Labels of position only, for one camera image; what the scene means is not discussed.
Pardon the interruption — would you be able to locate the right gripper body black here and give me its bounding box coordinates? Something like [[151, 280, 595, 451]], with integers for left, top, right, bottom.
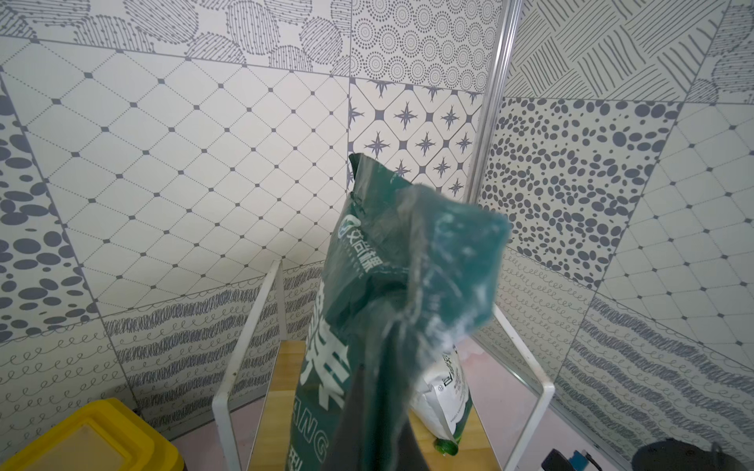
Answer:
[[631, 439, 752, 471]]

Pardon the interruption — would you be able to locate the dark green fertilizer bag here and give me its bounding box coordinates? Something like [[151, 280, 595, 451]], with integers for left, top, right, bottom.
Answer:
[[286, 153, 511, 470]]

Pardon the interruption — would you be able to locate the white wooden two-tier shelf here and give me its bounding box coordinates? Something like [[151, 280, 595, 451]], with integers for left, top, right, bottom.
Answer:
[[212, 259, 556, 470]]

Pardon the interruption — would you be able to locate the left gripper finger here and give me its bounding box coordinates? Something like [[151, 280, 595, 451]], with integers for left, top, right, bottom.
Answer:
[[338, 305, 428, 470]]

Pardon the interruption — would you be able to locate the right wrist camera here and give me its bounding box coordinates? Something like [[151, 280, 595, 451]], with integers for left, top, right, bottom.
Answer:
[[540, 449, 603, 471]]

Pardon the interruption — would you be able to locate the white green fertilizer bag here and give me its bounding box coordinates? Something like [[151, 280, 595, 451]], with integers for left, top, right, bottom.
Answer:
[[410, 347, 473, 456]]

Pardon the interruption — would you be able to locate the yellow black toolbox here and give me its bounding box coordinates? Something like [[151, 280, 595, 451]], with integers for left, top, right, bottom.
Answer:
[[1, 398, 186, 471]]

